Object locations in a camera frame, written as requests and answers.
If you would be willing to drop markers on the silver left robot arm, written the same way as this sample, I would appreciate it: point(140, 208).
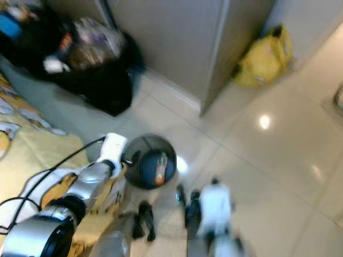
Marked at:
point(94, 182)

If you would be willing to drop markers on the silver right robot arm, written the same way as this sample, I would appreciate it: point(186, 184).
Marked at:
point(198, 246)

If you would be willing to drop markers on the round black trash bin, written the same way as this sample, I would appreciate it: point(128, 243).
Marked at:
point(150, 144)

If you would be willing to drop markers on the orange bottle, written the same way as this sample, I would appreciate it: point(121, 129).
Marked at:
point(162, 170)

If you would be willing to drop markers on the black bag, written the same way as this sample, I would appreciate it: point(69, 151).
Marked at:
point(112, 96)

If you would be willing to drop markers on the robot left leg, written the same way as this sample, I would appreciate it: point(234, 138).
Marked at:
point(112, 238)

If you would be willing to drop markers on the yellow egg cartoon blanket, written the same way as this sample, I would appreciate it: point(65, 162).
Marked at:
point(32, 155)

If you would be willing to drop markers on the clear plastic bag of items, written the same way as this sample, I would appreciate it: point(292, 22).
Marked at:
point(94, 45)

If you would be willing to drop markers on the small white item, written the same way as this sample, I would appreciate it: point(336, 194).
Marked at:
point(54, 65)

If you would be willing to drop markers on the yellow bag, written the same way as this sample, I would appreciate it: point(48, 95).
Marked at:
point(265, 64)

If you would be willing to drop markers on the orange packet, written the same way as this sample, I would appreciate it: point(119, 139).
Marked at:
point(67, 41)

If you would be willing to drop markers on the blue item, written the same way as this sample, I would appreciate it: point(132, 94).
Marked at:
point(10, 25)

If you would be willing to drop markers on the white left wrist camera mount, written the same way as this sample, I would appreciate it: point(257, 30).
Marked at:
point(112, 147)

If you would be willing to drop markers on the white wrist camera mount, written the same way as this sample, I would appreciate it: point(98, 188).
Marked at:
point(215, 209)
point(112, 147)

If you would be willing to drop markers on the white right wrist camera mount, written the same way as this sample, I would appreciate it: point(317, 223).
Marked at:
point(215, 209)

